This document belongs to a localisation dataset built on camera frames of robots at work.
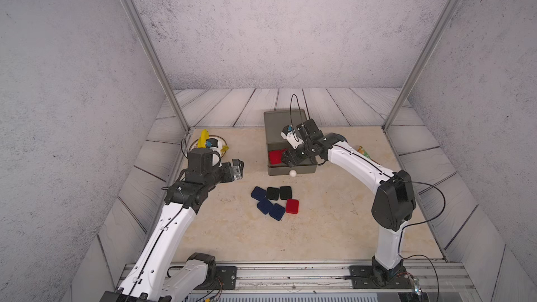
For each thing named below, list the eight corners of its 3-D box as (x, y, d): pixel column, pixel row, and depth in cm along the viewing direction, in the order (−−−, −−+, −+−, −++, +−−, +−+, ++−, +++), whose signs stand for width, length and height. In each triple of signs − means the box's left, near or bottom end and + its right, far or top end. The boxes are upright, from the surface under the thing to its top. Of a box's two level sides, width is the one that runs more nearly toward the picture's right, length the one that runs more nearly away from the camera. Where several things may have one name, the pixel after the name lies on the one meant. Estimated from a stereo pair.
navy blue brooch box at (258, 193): (250, 196, 96) (249, 194, 94) (256, 187, 99) (256, 185, 97) (261, 202, 94) (261, 200, 92) (267, 193, 97) (267, 190, 95)
